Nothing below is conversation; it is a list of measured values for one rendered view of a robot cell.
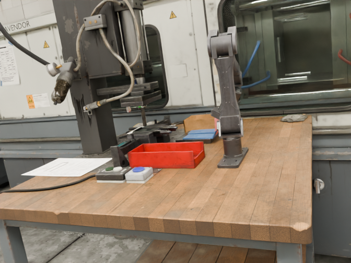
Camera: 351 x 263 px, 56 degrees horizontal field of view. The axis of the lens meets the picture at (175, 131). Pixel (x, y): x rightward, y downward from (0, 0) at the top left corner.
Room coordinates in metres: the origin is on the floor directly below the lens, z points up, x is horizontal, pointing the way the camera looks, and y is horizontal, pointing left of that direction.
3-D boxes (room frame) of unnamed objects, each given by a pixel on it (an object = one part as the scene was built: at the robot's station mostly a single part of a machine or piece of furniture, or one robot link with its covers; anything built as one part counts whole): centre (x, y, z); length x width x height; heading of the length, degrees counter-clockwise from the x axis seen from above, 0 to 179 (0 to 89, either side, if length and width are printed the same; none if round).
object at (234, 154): (1.10, -0.19, 0.94); 0.20 x 0.07 x 0.08; 156
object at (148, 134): (1.41, 0.11, 0.98); 0.20 x 0.10 x 0.01; 156
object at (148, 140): (1.41, 0.11, 0.94); 0.20 x 0.10 x 0.07; 156
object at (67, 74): (1.41, 0.42, 1.25); 0.19 x 0.07 x 0.19; 156
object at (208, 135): (1.40, -0.11, 0.94); 0.15 x 0.07 x 0.03; 63
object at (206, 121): (1.59, -0.18, 0.93); 0.25 x 0.13 x 0.08; 66
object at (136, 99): (1.42, 0.19, 1.22); 0.26 x 0.18 x 0.30; 66
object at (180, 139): (1.45, -0.10, 0.91); 0.17 x 0.16 x 0.02; 156
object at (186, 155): (1.16, 0.04, 0.93); 0.25 x 0.12 x 0.06; 66
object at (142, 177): (1.02, 0.14, 0.90); 0.07 x 0.07 x 0.06; 66
